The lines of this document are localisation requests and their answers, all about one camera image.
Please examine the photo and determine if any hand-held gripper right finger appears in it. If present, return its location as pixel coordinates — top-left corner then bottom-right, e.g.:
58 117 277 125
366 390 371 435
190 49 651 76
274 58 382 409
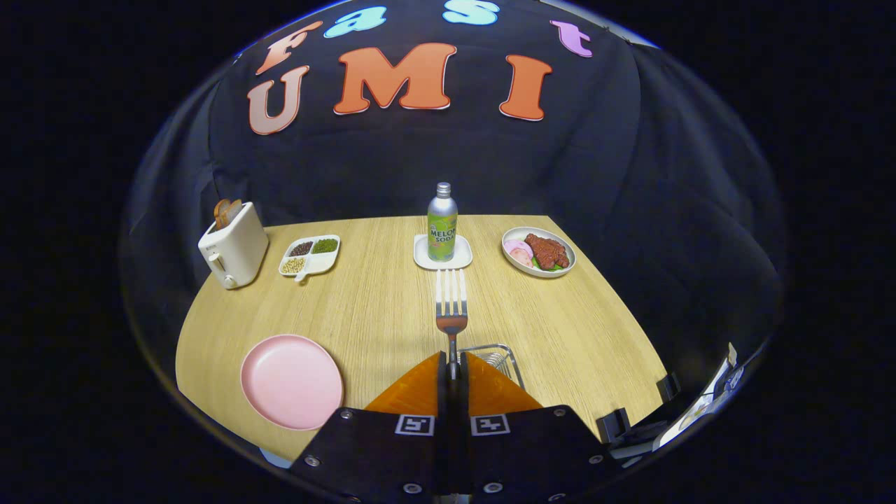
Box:
458 350 624 501

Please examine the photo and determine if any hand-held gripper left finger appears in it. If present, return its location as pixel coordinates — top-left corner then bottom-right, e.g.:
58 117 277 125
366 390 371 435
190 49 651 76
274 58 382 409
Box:
289 350 449 501

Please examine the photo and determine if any wooden handle metal fork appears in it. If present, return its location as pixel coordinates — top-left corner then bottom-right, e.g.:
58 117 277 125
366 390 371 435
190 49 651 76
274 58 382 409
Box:
435 269 469 382

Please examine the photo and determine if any white square coaster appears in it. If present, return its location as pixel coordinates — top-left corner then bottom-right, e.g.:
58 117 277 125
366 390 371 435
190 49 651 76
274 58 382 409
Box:
413 233 473 271

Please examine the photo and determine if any grey round food plate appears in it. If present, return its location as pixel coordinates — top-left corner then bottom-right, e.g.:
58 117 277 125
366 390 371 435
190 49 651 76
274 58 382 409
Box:
501 226 577 279

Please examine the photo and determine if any pink round plate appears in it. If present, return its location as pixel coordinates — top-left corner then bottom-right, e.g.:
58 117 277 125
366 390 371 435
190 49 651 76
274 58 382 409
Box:
240 334 344 431

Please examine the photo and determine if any green label soda bottle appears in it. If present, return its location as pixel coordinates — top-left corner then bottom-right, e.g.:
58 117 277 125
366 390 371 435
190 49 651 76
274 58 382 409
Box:
427 182 459 263

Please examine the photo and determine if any red meat patty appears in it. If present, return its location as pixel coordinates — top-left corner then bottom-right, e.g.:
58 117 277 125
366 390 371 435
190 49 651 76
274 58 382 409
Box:
525 233 570 271

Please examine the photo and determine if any white divided dish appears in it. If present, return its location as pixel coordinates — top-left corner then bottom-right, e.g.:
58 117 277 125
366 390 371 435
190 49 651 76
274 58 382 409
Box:
279 234 342 282

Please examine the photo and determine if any cream toaster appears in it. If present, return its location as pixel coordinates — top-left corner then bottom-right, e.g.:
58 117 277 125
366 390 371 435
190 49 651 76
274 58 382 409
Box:
197 202 270 290

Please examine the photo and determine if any brown toast slice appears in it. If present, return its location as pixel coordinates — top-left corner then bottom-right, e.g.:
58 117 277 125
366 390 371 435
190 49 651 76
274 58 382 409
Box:
213 198 243 230

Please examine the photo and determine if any metal wire cutlery rack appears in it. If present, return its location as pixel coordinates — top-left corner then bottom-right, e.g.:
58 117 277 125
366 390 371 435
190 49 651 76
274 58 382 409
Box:
458 343 527 391

